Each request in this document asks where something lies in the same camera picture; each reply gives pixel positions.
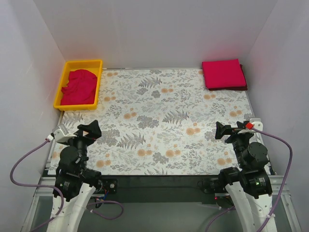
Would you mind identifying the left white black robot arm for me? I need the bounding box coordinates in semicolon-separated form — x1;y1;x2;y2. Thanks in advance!
47;120;103;232

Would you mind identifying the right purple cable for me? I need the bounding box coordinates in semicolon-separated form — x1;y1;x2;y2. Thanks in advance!
204;128;293;232

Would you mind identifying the folded crimson t-shirt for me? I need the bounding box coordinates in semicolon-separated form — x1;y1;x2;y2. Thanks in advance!
202;59;248;91

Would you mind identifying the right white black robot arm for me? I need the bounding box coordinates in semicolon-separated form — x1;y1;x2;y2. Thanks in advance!
215;118;277;232

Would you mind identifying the yellow plastic bin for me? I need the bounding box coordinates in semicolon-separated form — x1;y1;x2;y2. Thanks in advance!
54;59;103;111

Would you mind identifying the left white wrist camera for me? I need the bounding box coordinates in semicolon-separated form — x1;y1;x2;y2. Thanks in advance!
45;124;75;143

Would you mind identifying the folded dark red t-shirt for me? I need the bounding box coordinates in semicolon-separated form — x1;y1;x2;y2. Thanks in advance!
208;63;249;92

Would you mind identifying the aluminium frame rail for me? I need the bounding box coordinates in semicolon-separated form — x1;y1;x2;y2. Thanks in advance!
23;175;302;232

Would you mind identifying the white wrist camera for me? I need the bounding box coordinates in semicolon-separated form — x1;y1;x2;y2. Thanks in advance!
238;118;264;134
45;124;75;143

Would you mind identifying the crimson t-shirt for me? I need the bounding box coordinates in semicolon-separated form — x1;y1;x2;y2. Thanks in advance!
202;59;248;91
60;69;98;105

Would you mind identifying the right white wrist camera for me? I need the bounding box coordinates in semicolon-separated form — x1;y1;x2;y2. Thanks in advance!
238;118;264;134

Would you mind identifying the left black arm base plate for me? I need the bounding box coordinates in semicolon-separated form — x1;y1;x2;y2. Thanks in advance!
94;179;118;195

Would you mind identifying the floral patterned table mat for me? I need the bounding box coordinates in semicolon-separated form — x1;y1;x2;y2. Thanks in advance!
60;69;254;175

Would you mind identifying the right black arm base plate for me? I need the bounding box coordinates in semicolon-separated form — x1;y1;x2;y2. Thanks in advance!
197;178;227;194

